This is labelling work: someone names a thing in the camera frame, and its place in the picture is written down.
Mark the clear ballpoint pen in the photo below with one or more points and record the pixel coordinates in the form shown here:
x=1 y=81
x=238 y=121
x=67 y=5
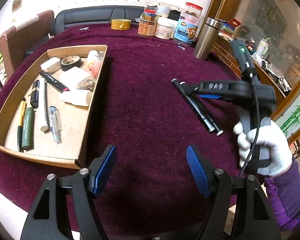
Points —
x=55 y=124

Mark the maroon table cloth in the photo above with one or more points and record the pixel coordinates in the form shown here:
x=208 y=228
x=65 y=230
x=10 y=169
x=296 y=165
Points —
x=151 y=189

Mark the red-lidded clear jar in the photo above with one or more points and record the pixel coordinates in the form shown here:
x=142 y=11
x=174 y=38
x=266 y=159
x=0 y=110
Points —
x=193 y=9

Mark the black leather sofa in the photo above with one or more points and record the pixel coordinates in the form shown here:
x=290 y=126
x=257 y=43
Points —
x=93 y=15

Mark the white orange-capped glue bottle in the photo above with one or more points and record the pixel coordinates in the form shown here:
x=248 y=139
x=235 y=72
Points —
x=92 y=58

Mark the gold black pen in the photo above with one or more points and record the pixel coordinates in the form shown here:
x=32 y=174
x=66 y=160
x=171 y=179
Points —
x=20 y=126

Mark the green cylindrical lighter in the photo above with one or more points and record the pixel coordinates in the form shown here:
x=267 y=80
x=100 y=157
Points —
x=28 y=127

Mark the white paper roll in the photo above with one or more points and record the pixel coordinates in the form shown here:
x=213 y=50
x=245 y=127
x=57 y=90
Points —
x=77 y=97

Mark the orange labelled jar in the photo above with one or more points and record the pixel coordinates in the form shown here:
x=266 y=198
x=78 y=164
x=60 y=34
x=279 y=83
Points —
x=146 y=28

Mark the yellow tape roll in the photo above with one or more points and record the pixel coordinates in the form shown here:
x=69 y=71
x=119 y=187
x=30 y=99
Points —
x=120 y=24

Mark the clear packet with red item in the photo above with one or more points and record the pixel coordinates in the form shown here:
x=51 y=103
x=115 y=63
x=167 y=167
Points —
x=96 y=68

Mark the black red-tipped marker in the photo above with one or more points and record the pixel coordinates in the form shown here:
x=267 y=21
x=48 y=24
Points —
x=54 y=82

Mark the black tape roll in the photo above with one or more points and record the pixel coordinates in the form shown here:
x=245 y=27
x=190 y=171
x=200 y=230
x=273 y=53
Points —
x=70 y=62

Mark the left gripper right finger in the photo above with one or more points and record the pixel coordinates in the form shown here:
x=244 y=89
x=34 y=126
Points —
x=201 y=169

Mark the grey white stick pen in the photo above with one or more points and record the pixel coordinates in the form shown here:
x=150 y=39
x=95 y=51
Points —
x=43 y=112

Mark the black usb lighter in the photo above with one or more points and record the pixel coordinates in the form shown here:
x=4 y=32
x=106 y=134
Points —
x=35 y=94

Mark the black marker pen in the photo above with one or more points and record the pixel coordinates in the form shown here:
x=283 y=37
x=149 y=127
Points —
x=218 y=131
x=194 y=106

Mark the blue labelled snack jar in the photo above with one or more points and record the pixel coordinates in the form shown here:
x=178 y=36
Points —
x=186 y=28

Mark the purple sleeved right forearm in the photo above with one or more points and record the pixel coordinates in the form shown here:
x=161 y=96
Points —
x=284 y=196

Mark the cardboard tray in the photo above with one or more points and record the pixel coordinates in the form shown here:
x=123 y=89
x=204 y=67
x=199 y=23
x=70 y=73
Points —
x=70 y=152

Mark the wooden cabinet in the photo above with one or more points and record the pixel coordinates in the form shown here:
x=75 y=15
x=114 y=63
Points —
x=272 y=29

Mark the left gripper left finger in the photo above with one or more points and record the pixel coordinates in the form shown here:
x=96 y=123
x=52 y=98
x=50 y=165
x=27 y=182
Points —
x=100 y=170

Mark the white plastic tub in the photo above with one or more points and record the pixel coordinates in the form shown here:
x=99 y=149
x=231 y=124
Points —
x=165 y=28

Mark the white power adapter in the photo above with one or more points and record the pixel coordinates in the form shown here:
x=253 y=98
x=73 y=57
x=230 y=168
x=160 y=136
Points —
x=77 y=78

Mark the brown armchair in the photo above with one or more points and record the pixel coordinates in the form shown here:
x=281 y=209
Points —
x=20 y=40

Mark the steel thermos bottle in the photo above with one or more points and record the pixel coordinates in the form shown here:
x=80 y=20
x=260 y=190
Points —
x=207 y=38

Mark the white eraser block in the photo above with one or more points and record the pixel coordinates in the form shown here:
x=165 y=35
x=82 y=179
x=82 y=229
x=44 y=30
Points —
x=52 y=65

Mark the black box behind jars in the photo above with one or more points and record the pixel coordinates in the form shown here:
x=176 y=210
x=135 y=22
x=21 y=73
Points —
x=174 y=15

